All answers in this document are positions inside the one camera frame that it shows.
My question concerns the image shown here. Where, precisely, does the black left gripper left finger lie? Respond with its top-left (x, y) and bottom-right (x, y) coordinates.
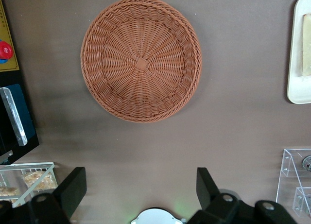
top-left (31, 167), bottom-right (87, 224)

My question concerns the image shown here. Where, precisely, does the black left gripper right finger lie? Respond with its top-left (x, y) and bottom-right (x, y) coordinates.
top-left (191, 167), bottom-right (241, 224)

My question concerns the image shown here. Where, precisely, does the triangular sandwich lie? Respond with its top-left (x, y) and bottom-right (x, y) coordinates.
top-left (297, 13), bottom-right (311, 78)

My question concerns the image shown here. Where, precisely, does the brown round wicker basket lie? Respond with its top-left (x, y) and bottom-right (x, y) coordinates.
top-left (80, 0), bottom-right (203, 124)

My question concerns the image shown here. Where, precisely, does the beige plastic tray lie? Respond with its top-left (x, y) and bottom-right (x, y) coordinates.
top-left (286, 0), bottom-right (311, 105)

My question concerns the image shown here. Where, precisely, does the clear fried snack bag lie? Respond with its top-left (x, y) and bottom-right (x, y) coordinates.
top-left (0, 186), bottom-right (20, 198)
top-left (21, 170), bottom-right (58, 192)

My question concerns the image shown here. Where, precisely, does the black yellow control box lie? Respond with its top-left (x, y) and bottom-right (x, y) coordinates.
top-left (0, 0), bottom-right (40, 165)

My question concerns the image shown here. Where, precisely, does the clear acrylic bottle rack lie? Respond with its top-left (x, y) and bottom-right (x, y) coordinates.
top-left (275, 148), bottom-right (311, 219)

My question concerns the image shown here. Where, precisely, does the red emergency stop button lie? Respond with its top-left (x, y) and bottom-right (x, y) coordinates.
top-left (0, 40), bottom-right (14, 65)

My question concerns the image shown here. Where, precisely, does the white wire snack rack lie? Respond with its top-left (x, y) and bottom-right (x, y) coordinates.
top-left (0, 161), bottom-right (59, 208)

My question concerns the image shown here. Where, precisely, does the silver metal handle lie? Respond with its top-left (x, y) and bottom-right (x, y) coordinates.
top-left (0, 86), bottom-right (28, 147)

